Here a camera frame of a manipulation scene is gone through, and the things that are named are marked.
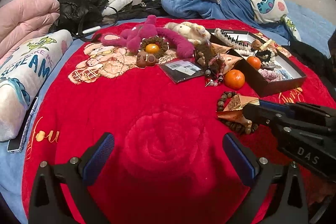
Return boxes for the red plush blanket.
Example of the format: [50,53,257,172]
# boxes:
[21,16,336,224]

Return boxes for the tangerine inside scrunchie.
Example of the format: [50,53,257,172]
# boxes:
[145,43,160,54]

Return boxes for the brown fuzzy hair clip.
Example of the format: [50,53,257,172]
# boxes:
[194,42,215,68]

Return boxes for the smartphone in case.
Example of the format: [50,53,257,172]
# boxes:
[7,97,39,153]

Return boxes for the tangerine beside box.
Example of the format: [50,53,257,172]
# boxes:
[224,69,245,90]

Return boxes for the black puffer jacket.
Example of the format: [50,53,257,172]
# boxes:
[49,0,108,35]

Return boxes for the white monsters pillow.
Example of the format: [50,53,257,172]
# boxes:
[1,30,73,141]

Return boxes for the tangerine in box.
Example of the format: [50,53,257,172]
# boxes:
[246,56,261,70]

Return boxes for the brown capybara toy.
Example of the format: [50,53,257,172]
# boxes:
[136,51,158,68]

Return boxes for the black clothing pile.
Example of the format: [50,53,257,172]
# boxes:
[285,32,335,88]

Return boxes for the magenta plush bunny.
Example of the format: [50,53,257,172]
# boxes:
[93,15,194,59]

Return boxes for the brown crochet scrunchie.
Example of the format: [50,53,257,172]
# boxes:
[139,36,169,59]

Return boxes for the black cardboard box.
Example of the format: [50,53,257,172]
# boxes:
[209,29,306,97]

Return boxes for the small monsters pillow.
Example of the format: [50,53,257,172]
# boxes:
[102,0,133,16]

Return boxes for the white black hair claw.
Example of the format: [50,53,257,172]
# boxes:
[214,28,252,52]

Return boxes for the black card packet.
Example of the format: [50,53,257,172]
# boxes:
[159,59,205,84]

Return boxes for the cream plush rabbit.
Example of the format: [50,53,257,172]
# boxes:
[165,22,211,46]

